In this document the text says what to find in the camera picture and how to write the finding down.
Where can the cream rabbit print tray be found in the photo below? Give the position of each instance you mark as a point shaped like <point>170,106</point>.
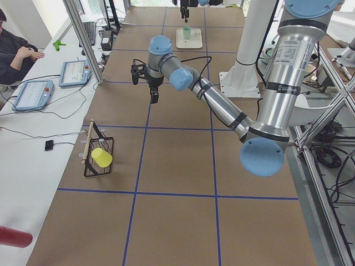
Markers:
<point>194,41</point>

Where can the black wire cup rack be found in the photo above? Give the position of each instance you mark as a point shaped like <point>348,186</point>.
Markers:
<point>96,137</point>

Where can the yellow plastic cup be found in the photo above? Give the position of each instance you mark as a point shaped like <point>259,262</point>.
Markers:
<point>102,158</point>

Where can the pale green plastic cup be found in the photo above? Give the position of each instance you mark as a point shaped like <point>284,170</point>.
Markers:
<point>186,31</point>

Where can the small black puck device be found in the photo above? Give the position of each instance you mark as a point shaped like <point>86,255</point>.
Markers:
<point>49,144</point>

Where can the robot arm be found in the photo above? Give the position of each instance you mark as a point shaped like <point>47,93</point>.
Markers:
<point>196,3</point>
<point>264,140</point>

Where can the black keyboard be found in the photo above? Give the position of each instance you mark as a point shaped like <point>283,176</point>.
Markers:
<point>90,29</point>

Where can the green clamp tool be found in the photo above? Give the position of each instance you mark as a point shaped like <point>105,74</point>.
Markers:
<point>57,44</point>

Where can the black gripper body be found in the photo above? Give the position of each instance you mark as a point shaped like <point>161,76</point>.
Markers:
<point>155,81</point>
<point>184,6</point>

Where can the white camera mast column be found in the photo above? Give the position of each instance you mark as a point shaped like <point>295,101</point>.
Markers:
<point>241,81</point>

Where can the blue teach pendant near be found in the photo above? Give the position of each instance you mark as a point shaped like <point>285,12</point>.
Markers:
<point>34,95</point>

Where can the red bottle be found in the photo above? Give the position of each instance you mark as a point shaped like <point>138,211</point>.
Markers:
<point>15,238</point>

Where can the blue teach pendant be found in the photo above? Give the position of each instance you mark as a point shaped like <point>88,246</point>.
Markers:
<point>75,73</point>
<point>34,95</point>

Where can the seated person in black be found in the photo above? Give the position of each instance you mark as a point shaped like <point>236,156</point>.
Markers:
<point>17,55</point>

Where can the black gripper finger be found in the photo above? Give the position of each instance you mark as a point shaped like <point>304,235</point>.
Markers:
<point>182,14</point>
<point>154,95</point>
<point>135,77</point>
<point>186,15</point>

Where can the blue teach pendant far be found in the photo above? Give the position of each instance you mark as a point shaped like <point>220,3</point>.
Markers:
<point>75,73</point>

